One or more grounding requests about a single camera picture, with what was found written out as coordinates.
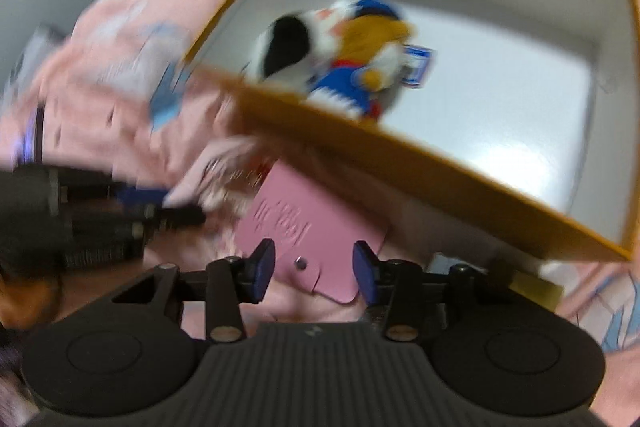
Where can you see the pink wallet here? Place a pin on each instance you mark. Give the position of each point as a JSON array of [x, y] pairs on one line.
[[300, 227]]

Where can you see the pink printed bed sheet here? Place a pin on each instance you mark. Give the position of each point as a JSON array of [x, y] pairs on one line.
[[125, 127]]

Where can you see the yellow cardboard box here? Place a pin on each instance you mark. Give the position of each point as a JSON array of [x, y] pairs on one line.
[[400, 167]]

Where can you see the person's left hand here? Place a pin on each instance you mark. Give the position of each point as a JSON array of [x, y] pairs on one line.
[[27, 302]]

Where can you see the yellow white packet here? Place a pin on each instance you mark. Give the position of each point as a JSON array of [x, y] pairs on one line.
[[537, 292]]

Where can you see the duck plush toy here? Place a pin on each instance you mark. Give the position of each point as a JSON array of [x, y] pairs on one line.
[[340, 82]]

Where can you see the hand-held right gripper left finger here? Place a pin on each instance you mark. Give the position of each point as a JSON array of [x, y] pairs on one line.
[[263, 264]]

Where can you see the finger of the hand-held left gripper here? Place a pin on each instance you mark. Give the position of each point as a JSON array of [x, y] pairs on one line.
[[142, 196], [172, 217]]

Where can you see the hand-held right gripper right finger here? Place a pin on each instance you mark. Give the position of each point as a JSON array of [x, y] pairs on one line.
[[365, 272]]

